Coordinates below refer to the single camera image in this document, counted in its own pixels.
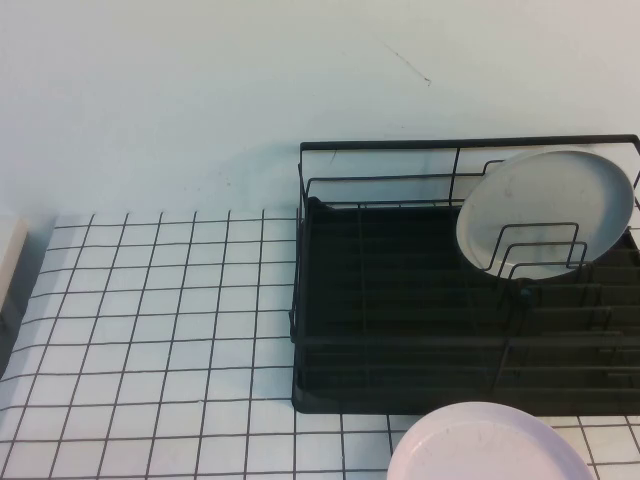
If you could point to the grey round plate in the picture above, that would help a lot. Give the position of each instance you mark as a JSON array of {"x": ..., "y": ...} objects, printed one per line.
[{"x": 540, "y": 200}]

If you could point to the pink round plate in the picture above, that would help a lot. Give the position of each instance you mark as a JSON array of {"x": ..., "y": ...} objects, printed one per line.
[{"x": 475, "y": 450}]

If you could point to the black drip tray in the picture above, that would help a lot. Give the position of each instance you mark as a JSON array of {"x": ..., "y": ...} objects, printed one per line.
[{"x": 400, "y": 280}]

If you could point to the white black-grid tablecloth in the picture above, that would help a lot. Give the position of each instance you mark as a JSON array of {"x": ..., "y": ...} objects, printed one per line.
[{"x": 150, "y": 325}]

